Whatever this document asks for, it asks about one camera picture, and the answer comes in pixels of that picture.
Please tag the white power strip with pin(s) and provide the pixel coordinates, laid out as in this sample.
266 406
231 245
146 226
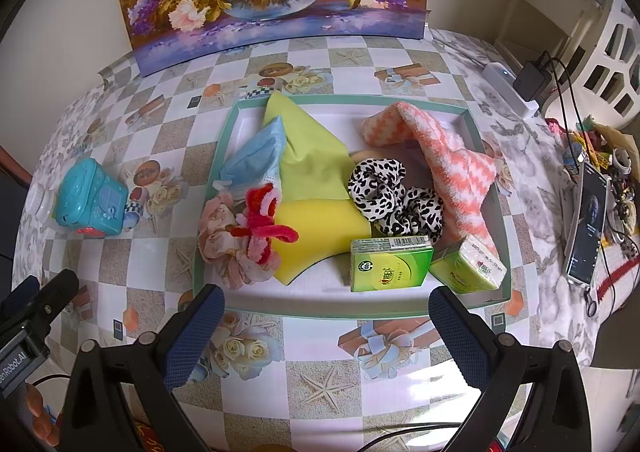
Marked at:
505 82

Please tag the black power adapter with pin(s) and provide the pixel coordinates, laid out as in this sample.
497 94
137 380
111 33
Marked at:
532 80

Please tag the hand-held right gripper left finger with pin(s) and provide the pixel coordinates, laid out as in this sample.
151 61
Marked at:
195 338

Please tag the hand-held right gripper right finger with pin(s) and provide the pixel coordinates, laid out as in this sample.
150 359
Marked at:
457 338

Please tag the leopard print scrunchie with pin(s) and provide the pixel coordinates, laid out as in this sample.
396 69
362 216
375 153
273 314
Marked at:
380 192

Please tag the red zigzag trim strip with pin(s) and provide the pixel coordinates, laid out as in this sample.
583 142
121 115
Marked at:
620 274

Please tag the green tissue packet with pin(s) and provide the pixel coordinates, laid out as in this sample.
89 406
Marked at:
390 264
467 264

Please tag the white lattice chair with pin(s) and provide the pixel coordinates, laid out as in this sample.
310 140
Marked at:
610 57

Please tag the white tray with teal rim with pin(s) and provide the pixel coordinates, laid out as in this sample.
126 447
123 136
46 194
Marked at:
325 292

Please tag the white cup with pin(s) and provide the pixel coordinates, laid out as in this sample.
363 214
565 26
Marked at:
622 160

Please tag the pink white fluffy towel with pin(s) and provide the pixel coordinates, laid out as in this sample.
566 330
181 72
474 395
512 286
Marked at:
450 167

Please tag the beige makeup puff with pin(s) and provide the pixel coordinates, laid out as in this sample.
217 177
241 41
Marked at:
367 157

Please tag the dark furniture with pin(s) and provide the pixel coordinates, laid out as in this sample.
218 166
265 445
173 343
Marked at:
10 212

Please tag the checked printed tablecloth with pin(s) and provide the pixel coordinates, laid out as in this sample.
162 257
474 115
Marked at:
325 382

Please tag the teal plastic toy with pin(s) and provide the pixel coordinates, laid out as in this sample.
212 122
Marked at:
90 197

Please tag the pink yarn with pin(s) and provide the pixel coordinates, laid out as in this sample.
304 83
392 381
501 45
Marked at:
556 128

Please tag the pale pink floral scrunchie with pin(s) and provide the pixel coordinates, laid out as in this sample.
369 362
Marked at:
220 237

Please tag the white plastic bottle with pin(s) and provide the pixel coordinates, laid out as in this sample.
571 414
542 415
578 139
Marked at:
42 207

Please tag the colourful tape roll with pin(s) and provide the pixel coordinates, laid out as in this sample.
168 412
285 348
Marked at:
575 157

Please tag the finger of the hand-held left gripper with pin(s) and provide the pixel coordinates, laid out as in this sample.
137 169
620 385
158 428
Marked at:
57 297
20 299

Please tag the smartphone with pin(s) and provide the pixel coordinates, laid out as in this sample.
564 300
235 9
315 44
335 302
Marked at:
587 227

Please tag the lime green cloth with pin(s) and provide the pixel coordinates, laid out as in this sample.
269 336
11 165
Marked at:
310 157

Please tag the blue face mask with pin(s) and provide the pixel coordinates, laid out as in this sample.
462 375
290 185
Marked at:
255 157

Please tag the person's left hand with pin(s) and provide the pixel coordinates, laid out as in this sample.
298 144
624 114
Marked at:
40 412

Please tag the yellow sponge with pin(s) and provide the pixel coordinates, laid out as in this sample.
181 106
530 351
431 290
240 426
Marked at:
310 232

